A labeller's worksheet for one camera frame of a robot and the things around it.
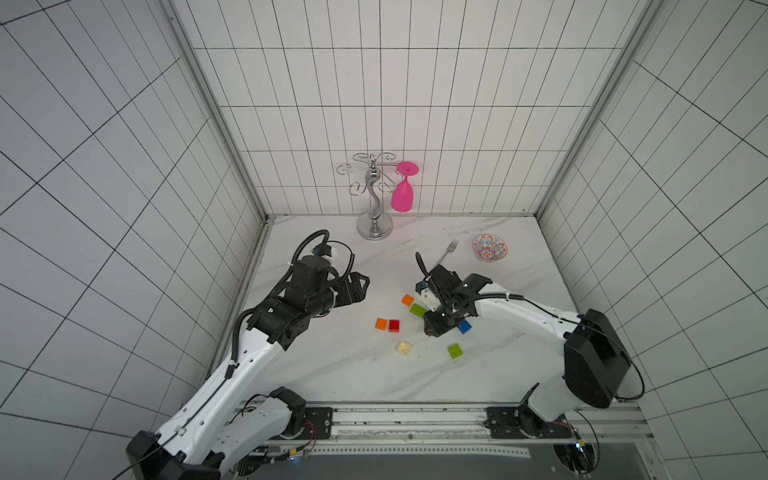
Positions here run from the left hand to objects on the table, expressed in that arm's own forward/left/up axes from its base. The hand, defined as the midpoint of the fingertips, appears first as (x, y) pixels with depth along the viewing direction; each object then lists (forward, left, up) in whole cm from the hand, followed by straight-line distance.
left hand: (353, 290), depth 73 cm
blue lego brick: (-1, -32, -20) cm, 38 cm away
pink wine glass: (+41, -14, -6) cm, 43 cm away
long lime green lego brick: (+5, -19, -21) cm, 28 cm away
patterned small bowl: (+30, -46, -20) cm, 58 cm away
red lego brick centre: (-1, -11, -19) cm, 22 cm away
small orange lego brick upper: (+8, -15, -20) cm, 26 cm away
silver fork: (+30, -32, -22) cm, 49 cm away
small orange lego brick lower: (0, -7, -21) cm, 22 cm away
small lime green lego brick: (-8, -28, -20) cm, 36 cm away
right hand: (-1, -21, -16) cm, 26 cm away
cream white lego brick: (-7, -14, -21) cm, 26 cm away
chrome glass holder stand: (+40, -6, +5) cm, 41 cm away
